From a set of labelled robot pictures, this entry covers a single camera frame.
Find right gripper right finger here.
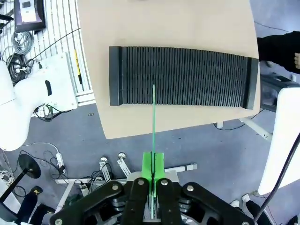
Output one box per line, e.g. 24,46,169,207
153,152,255,225

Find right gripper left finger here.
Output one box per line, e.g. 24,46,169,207
49,151,154,225

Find green perforated circuit board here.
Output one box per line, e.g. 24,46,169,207
151,84,157,222

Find silver levelling foot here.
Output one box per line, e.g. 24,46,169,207
99,156,113,181
117,152,132,179

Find black slotted board rack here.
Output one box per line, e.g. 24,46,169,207
108,45,259,110

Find white table foot bar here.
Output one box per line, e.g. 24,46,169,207
215,114,273,142

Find black foot pedal yellow mark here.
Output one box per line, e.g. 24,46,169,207
17,186,44,222
29,203,57,225

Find black round-base stand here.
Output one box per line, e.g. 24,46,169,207
0,153,42,204

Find large white work table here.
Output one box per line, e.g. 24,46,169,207
257,86,300,195

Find person in grey sweater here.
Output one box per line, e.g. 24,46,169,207
256,31,300,74

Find white slatted base platform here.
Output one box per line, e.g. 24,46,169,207
0,0,96,105

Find black touchscreen control box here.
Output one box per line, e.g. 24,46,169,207
13,0,47,33

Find aluminium extrusion frame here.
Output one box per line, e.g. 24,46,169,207
55,163,198,211

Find thin black camera cable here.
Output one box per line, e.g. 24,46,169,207
254,133,300,222

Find yellow black handled tool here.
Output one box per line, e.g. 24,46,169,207
74,48,83,84

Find grey coiled cable bundle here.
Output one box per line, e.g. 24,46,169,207
7,30,35,83

